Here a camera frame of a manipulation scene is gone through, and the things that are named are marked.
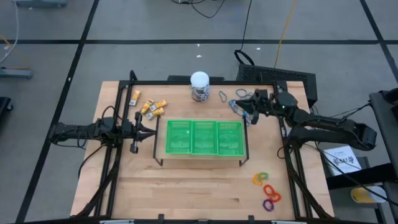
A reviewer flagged orange floor cable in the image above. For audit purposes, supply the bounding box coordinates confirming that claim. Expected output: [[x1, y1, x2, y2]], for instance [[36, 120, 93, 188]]
[[0, 34, 32, 70]]

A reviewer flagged yellow floor cable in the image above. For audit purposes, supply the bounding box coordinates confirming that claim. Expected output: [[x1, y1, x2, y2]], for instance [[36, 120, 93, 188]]
[[273, 0, 298, 68]]

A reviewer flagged black floor cable with loop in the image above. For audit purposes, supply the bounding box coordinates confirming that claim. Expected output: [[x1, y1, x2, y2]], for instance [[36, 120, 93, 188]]
[[233, 0, 255, 67]]

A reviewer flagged green three-compartment tray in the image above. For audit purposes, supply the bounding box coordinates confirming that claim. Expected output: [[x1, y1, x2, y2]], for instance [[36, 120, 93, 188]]
[[152, 114, 250, 167]]

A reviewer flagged yellow packet white label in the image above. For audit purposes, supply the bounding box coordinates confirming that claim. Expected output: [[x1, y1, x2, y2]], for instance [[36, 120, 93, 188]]
[[129, 90, 142, 106], [145, 107, 165, 121], [139, 98, 155, 114], [149, 99, 168, 112]]

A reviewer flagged purple coil ring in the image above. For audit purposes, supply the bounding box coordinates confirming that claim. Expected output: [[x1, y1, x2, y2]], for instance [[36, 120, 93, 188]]
[[262, 198, 275, 213]]

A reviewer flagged black floor object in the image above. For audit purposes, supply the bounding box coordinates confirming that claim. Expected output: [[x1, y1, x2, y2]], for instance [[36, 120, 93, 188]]
[[0, 96, 14, 121]]

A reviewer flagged white-lidded jar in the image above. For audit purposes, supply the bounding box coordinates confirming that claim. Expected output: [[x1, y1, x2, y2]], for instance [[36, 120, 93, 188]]
[[190, 70, 211, 103]]

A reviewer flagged white printed paper sheet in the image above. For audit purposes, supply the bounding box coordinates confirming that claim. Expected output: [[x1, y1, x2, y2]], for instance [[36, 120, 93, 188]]
[[323, 145, 363, 177]]

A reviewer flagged black side cart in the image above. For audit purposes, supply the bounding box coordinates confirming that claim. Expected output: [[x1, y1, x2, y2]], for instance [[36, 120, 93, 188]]
[[325, 88, 398, 224]]

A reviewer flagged black curved floor cable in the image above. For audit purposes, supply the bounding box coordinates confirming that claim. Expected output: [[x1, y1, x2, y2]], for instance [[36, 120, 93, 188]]
[[170, 0, 226, 19]]

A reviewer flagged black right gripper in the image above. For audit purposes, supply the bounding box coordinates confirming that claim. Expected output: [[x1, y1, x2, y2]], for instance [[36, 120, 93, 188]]
[[235, 89, 277, 125]]

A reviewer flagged white coiled cable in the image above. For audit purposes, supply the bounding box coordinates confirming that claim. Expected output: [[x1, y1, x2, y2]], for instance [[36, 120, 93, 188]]
[[193, 85, 211, 104]]

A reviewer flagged white floor cable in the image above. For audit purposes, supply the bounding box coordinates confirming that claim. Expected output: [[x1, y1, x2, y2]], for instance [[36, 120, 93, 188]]
[[0, 0, 20, 65]]

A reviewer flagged white and yellow container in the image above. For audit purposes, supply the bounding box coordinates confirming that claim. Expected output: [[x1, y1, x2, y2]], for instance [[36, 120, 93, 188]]
[[350, 185, 388, 205]]

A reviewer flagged grey stand base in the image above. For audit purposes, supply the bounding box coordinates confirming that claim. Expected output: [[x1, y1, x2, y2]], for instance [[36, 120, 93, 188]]
[[0, 67, 34, 80]]

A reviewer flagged black perforated computer case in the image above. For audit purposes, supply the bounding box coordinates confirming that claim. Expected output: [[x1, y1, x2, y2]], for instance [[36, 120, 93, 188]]
[[236, 63, 318, 108]]

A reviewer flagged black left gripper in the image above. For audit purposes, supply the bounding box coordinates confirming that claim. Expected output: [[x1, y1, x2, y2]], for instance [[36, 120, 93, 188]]
[[123, 111, 157, 154]]

